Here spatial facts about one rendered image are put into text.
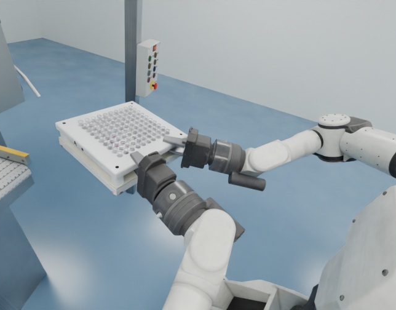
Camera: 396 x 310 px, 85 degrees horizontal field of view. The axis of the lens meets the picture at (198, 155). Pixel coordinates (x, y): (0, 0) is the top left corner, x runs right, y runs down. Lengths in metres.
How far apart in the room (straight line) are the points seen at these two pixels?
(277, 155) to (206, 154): 0.18
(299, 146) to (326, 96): 3.28
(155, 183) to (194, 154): 0.17
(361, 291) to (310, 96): 3.63
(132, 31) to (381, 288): 1.15
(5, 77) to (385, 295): 0.80
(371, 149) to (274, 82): 3.18
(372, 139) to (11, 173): 1.00
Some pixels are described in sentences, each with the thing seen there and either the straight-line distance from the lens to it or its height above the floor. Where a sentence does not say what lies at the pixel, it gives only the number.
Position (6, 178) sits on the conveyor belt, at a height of 0.83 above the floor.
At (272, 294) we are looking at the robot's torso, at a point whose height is 0.80.
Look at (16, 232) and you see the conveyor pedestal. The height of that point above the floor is 0.45.
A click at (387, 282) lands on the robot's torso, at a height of 1.19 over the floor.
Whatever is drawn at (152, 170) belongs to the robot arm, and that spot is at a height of 1.08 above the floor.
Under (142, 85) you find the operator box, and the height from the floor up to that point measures 0.91.
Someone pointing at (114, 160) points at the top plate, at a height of 1.05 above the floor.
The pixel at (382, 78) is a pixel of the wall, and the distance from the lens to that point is 4.05.
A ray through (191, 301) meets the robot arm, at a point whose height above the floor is 1.06.
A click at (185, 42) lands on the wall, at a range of 3.83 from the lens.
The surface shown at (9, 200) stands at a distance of 0.92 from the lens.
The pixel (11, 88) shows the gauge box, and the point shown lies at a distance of 0.74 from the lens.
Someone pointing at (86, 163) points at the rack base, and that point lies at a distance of 0.59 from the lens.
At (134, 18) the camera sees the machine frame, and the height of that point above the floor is 1.20.
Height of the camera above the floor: 1.39
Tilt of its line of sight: 38 degrees down
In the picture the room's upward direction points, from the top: 15 degrees clockwise
